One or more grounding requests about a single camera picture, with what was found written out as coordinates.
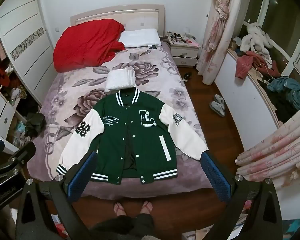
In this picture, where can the dark green cloth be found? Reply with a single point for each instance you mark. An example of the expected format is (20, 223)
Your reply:
(35, 125)

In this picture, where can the pink cloth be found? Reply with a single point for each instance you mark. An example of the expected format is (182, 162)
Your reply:
(193, 43)

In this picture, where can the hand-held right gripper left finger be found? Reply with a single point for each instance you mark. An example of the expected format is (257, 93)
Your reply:
(81, 173)

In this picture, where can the person's foot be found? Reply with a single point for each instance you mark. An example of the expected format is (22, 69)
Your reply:
(146, 208)
(120, 209)

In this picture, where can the green white varsity jacket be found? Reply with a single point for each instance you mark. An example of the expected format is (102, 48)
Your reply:
(140, 140)

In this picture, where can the white folded fleece cloth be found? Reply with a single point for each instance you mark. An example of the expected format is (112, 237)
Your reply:
(121, 80)

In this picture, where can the white clothes pile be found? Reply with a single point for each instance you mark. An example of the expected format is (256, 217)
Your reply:
(256, 38)

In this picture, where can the white windowsill cabinet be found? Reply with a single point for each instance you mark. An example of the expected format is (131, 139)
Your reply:
(240, 100)

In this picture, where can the person's black clothing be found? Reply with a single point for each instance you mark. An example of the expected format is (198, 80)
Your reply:
(122, 227)

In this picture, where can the tied pink floral curtain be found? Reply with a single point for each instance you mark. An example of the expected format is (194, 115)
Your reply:
(218, 30)

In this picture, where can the white pillow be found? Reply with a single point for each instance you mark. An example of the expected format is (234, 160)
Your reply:
(140, 37)

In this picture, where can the loose pink floral curtain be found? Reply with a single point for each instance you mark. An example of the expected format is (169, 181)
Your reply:
(277, 152)

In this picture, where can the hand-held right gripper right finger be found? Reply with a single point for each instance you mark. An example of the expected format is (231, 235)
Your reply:
(215, 177)

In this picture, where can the beige bed headboard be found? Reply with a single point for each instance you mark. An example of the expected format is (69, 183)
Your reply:
(140, 15)

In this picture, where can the bed with floral blanket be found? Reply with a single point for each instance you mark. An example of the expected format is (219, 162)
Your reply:
(150, 62)

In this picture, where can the grey slipper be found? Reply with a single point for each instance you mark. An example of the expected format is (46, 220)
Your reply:
(220, 99)
(216, 108)

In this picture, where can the person's left foot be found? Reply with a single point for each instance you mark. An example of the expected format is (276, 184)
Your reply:
(120, 209)

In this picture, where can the white wardrobe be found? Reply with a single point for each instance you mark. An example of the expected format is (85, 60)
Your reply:
(22, 30)

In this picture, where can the white nightstand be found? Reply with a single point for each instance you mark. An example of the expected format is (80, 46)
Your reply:
(183, 53)

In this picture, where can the dark shoe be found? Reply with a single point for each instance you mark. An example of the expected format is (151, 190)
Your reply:
(187, 77)

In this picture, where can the teal garment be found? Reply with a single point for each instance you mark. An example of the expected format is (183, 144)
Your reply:
(288, 87)

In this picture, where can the person's right foot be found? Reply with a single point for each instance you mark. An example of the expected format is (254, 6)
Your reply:
(146, 208)

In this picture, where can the red garment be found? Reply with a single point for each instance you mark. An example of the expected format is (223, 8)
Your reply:
(247, 62)

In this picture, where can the white storage boxes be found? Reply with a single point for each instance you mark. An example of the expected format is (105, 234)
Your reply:
(3, 115)

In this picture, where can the red duvet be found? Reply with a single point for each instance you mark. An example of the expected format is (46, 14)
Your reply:
(87, 45)

